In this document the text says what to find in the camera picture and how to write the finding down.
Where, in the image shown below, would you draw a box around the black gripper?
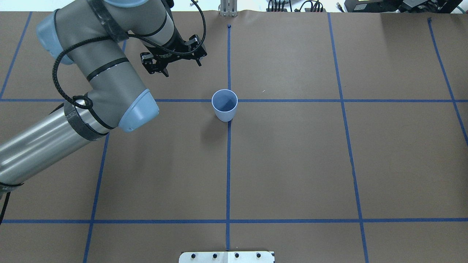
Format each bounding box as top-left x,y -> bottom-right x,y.
148,35 -> 202,77

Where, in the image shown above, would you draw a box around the light blue plastic cup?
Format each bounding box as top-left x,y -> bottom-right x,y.
212,89 -> 239,122

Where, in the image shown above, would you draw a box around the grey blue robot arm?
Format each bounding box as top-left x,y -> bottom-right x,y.
1,0 -> 207,194

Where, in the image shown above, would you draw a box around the black equipment at table edge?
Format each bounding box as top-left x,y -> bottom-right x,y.
344,0 -> 462,14

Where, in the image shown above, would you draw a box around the black cables on table edge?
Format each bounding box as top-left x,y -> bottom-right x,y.
266,0 -> 326,13

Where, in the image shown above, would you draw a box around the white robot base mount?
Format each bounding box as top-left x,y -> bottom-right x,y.
178,251 -> 275,263

